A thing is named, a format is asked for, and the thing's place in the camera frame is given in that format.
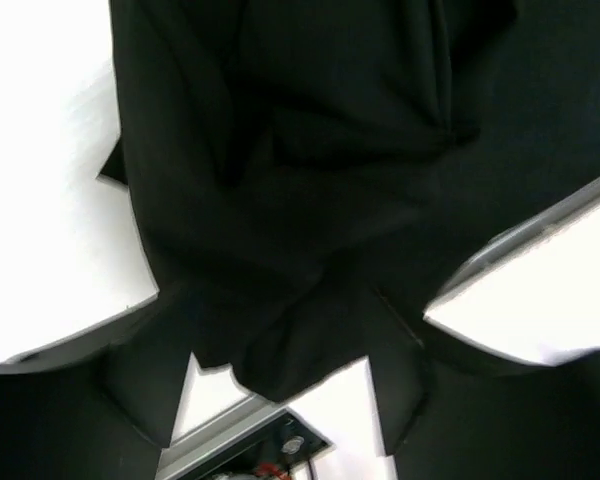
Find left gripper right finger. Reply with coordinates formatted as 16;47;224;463
370;292;600;479

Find black trousers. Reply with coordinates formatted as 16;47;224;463
103;1;600;401

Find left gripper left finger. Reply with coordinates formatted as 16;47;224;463
0;288;193;480

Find aluminium table rail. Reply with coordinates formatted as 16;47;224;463
157;164;600;480

